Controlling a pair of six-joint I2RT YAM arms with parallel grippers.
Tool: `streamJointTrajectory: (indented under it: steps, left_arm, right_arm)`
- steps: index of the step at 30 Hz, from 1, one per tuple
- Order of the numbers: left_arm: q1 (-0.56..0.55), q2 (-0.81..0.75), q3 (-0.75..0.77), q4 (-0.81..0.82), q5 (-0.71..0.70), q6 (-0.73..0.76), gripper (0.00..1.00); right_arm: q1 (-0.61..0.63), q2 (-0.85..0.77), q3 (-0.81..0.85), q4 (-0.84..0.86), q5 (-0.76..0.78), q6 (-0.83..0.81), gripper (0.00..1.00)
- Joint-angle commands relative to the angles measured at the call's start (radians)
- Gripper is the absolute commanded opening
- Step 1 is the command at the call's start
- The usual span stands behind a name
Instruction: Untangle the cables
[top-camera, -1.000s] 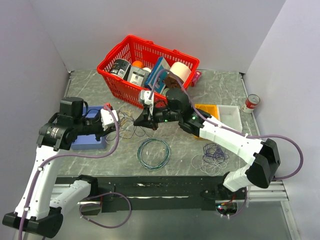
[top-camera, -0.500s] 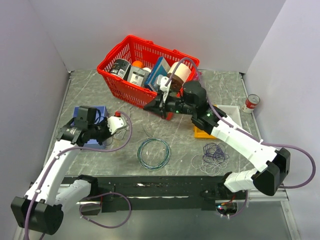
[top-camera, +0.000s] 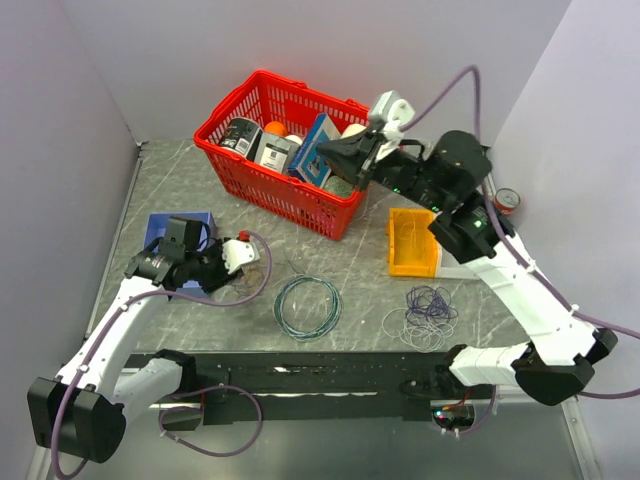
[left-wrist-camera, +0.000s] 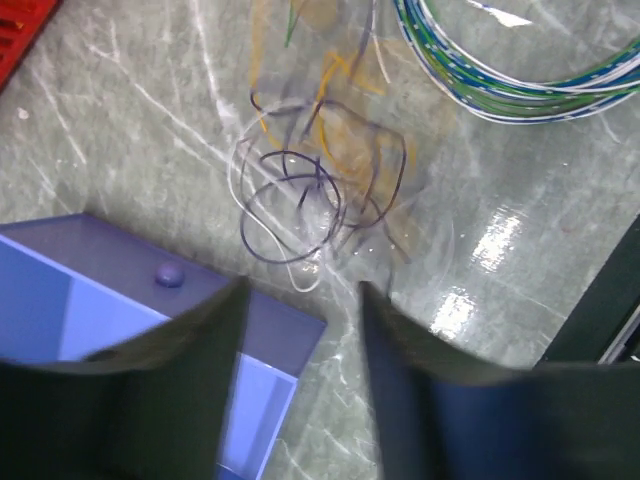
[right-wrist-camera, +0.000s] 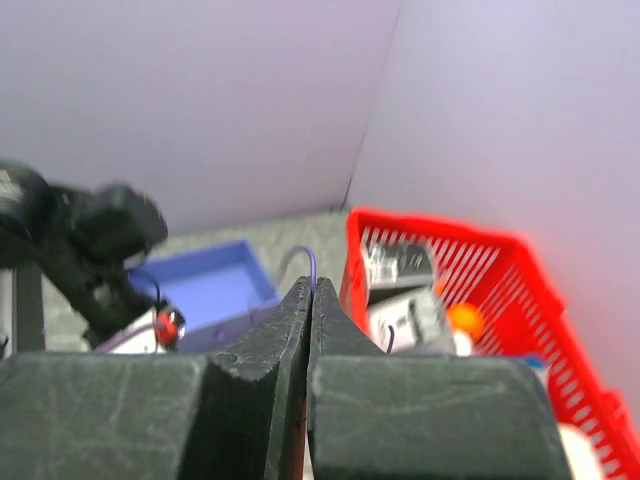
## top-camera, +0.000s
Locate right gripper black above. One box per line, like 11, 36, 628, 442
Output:
315, 123, 449, 213

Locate multicolour wires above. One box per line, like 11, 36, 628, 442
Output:
219, 249, 306, 301

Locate purple wire bundle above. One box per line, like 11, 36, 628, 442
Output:
403, 284, 459, 327

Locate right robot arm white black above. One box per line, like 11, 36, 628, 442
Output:
316, 129, 617, 406

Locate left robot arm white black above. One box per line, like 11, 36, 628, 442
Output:
27, 215, 259, 463

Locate green scouring sponge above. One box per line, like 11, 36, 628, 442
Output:
323, 175, 354, 199

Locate white paper towel roll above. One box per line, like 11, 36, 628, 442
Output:
340, 123, 366, 139

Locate blue Harrys box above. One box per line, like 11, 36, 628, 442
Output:
287, 113, 341, 188

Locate blue plastic bin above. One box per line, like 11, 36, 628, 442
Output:
136, 214, 215, 296

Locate grey labelled pouch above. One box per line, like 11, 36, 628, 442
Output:
254, 133, 302, 173

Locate orange fruit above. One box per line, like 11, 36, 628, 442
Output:
264, 121, 288, 137

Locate yellow plastic bin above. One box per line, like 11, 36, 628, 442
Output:
386, 208, 442, 278

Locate red plastic shopping basket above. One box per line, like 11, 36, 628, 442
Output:
193, 70, 368, 240

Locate black cylindrical can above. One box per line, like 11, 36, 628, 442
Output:
217, 117, 263, 161

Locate white plastic bin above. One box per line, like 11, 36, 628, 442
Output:
435, 243, 478, 280

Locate red white soup can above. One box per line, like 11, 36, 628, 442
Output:
493, 188, 521, 217

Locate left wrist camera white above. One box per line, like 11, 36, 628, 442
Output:
222, 230, 260, 274

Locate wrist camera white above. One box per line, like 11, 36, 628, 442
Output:
222, 230, 260, 274
368, 90, 415, 148

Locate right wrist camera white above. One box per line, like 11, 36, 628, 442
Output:
368, 90, 415, 148

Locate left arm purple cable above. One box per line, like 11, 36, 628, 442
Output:
49, 229, 273, 479

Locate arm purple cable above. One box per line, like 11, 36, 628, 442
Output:
399, 64, 640, 437
49, 229, 273, 479

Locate green blue wire coil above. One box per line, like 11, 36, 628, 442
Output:
272, 275, 343, 342

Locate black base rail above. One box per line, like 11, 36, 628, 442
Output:
124, 351, 496, 426

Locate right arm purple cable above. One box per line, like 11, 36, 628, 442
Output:
399, 64, 640, 437

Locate aluminium frame rail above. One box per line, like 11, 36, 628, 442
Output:
564, 389, 601, 480

